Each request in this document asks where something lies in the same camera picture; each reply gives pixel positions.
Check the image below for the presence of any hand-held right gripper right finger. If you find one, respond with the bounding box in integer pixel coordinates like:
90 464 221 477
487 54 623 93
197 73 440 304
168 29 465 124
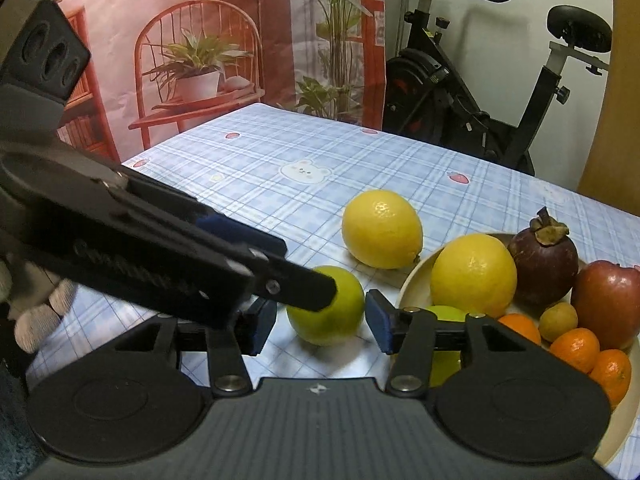
365 289 538 396

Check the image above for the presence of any black exercise bike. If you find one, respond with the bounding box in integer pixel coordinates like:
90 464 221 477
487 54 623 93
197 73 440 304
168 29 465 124
382 0 613 176

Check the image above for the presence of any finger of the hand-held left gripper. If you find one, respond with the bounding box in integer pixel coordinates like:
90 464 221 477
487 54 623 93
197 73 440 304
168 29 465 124
250 247 338 312
195 214 289 261

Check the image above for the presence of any blue checked tablecloth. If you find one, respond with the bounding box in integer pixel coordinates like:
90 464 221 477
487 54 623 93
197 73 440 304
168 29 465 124
25 102 640 480

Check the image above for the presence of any orange mandarin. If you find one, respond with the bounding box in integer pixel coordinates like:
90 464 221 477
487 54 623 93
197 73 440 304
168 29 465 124
497 313 542 346
549 327 601 375
588 349 633 408

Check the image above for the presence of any small tan longan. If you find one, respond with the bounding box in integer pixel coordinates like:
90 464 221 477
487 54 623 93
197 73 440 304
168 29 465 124
538 302 579 343

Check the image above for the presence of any beige round plate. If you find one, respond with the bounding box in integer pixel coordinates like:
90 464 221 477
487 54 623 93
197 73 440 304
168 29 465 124
397 231 640 468

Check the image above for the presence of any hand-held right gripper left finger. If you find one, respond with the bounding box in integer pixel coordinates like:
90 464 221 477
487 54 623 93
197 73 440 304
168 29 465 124
100 297 278 395

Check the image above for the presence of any blue rug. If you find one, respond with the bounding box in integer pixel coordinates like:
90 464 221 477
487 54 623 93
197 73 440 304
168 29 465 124
0 360 46 480

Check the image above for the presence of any wooden board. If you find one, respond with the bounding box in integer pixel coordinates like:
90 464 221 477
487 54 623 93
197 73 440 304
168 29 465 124
577 0 640 216

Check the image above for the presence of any dark purple mangosteen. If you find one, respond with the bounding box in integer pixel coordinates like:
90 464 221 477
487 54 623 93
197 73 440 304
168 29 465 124
507 206 580 307

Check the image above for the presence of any red apple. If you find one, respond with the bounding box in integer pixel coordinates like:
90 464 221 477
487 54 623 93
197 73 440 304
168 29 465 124
570 260 640 352

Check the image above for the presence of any person's left hand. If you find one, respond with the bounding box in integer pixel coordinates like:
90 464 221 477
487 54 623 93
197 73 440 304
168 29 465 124
0 252 78 356

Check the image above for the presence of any yellow lemon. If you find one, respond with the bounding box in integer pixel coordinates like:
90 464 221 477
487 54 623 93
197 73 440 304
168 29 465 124
430 234 518 319
341 189 424 270

